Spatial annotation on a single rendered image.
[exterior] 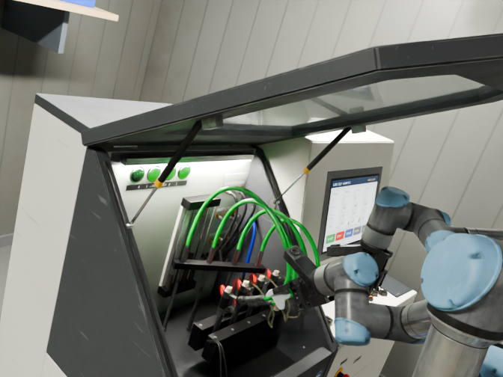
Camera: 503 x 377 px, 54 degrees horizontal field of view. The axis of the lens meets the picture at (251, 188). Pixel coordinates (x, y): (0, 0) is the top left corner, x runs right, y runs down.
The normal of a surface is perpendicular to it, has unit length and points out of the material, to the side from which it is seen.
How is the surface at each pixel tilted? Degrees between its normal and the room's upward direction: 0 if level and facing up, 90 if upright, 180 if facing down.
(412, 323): 106
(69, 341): 90
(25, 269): 90
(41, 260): 90
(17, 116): 90
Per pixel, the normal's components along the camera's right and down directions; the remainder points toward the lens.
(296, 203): -0.62, 0.07
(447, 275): -0.90, -0.33
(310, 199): 0.77, 0.19
